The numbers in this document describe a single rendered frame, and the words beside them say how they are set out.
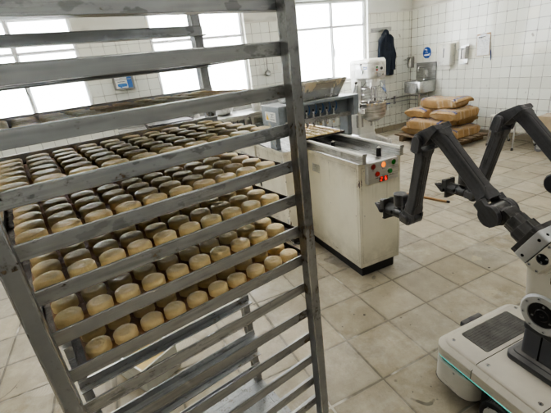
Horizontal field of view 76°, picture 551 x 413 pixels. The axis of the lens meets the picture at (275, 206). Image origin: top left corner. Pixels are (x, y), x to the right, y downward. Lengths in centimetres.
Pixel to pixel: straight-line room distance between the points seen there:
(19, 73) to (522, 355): 179
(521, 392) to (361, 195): 128
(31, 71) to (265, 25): 551
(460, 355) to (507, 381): 19
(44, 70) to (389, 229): 227
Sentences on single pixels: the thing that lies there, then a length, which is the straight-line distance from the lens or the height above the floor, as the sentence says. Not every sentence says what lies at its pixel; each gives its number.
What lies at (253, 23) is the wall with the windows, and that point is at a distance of 601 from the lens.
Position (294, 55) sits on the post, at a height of 148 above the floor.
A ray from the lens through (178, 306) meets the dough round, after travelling 89.
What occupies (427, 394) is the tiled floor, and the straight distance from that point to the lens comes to 196.
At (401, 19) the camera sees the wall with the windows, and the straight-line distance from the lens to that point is 761.
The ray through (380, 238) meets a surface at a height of 27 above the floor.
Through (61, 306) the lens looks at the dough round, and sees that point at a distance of 88.
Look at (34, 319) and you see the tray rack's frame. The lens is 74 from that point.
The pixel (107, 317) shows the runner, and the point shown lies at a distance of 80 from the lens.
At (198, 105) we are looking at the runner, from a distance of 74.
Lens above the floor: 147
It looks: 22 degrees down
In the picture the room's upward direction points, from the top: 7 degrees counter-clockwise
